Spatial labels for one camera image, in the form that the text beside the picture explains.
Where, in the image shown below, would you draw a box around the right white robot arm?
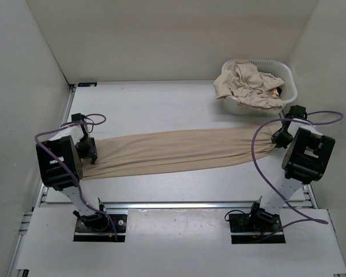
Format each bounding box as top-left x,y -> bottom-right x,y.
247,105 -> 336,231

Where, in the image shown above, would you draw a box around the beige trousers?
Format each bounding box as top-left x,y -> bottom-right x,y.
82,123 -> 280,180

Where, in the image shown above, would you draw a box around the aluminium rail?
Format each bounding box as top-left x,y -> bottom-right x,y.
303,185 -> 319,209
27,200 -> 313,212
35,84 -> 77,207

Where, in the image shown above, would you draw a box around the white laundry basket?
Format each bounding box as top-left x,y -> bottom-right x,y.
213,59 -> 298,117

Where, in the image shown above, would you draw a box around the right aluminium rail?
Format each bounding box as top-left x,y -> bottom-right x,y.
303,185 -> 319,209

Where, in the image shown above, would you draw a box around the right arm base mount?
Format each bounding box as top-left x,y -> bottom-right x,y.
224,203 -> 285,244

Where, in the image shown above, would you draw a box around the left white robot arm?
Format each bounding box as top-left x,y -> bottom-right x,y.
35,113 -> 110,231

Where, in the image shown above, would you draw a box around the front aluminium rail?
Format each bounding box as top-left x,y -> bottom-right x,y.
27,200 -> 313,212

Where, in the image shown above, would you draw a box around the purple cable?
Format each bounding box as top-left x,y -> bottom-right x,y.
252,110 -> 344,240
34,113 -> 119,237

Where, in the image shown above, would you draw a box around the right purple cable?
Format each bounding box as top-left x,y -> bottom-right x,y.
252,110 -> 344,240

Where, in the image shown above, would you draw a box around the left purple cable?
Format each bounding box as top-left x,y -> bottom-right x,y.
34,113 -> 119,237

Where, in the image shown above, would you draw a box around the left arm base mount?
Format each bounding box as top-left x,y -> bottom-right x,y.
73,211 -> 127,242

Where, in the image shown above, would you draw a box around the left aluminium rail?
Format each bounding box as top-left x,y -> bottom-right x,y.
35,84 -> 77,207

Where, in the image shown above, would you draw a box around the beige clothes pile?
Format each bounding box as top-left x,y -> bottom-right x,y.
213,61 -> 285,110

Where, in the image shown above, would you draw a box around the blue white sticker label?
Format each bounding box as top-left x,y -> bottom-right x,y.
77,82 -> 97,87

